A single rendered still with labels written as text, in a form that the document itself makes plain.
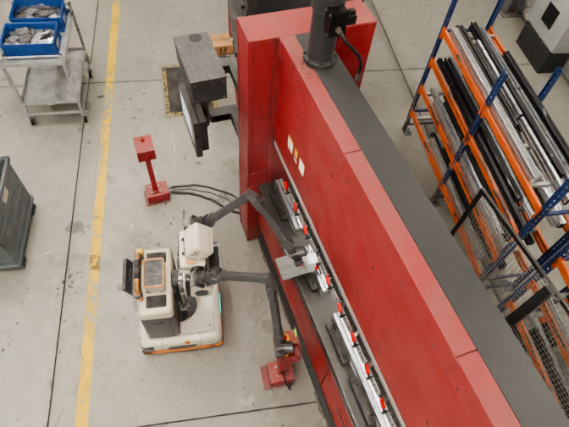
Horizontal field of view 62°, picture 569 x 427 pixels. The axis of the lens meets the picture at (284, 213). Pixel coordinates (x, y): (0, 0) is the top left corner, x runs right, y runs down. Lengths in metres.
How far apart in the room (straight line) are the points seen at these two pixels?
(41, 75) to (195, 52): 3.00
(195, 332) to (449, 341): 2.47
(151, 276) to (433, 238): 2.11
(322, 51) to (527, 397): 1.91
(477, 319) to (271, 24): 2.04
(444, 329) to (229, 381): 2.51
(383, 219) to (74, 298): 3.21
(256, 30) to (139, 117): 3.07
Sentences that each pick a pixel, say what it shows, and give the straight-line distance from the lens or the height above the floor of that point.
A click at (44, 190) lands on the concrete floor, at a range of 5.43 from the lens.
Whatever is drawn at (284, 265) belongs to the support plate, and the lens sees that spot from 3.44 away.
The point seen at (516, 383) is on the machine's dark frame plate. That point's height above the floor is 2.30.
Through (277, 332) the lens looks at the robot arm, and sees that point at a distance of 3.19.
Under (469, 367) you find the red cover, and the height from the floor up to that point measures 2.30.
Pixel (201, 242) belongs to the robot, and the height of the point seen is 1.38.
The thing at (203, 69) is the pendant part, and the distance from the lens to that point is 3.32.
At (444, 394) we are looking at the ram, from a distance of 2.23.
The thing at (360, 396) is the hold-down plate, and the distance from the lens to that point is 3.29.
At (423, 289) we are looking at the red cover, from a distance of 2.05.
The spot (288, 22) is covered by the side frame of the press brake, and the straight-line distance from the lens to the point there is 3.12.
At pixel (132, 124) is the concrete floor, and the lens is 5.80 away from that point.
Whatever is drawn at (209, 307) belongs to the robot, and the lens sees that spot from 4.09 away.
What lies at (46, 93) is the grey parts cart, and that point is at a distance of 5.91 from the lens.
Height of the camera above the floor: 4.04
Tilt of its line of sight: 56 degrees down
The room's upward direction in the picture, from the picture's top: 7 degrees clockwise
